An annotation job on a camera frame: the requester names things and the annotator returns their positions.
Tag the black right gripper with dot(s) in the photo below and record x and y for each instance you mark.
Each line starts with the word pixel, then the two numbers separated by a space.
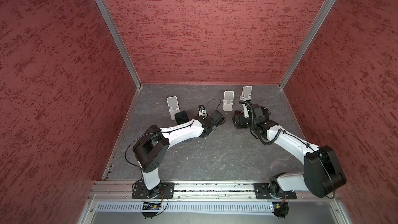
pixel 241 118

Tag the white stand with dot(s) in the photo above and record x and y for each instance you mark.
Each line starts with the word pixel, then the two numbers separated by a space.
pixel 227 101
pixel 173 106
pixel 246 93

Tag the black phone table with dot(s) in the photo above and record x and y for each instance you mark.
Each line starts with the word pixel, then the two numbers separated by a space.
pixel 181 117

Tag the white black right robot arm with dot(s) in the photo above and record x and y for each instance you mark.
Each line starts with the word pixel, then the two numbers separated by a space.
pixel 322 173

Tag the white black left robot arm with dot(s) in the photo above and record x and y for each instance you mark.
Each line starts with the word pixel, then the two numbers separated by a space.
pixel 151 148

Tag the right small circuit board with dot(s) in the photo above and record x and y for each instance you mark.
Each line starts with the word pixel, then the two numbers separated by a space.
pixel 278 207

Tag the small circuit board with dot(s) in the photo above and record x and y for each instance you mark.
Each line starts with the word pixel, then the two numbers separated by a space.
pixel 151 206
pixel 278 207

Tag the left small circuit board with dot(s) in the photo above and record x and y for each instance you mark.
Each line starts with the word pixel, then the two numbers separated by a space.
pixel 151 206

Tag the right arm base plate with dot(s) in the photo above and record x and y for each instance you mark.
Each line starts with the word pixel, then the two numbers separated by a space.
pixel 262 190

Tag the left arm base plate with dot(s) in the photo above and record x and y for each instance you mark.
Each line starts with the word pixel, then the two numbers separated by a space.
pixel 139 191

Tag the white slotted cable duct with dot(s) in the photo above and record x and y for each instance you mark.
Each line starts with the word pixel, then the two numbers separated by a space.
pixel 251 208

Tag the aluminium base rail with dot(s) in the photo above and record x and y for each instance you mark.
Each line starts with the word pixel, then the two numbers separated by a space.
pixel 196 191

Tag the aluminium corner post right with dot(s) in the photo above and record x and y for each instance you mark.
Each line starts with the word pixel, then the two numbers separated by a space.
pixel 315 26

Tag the aluminium corner post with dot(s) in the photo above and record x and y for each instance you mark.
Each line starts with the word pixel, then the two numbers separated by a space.
pixel 315 26
pixel 119 42

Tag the aluminium corner post left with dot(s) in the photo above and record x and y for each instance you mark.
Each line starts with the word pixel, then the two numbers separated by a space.
pixel 119 42

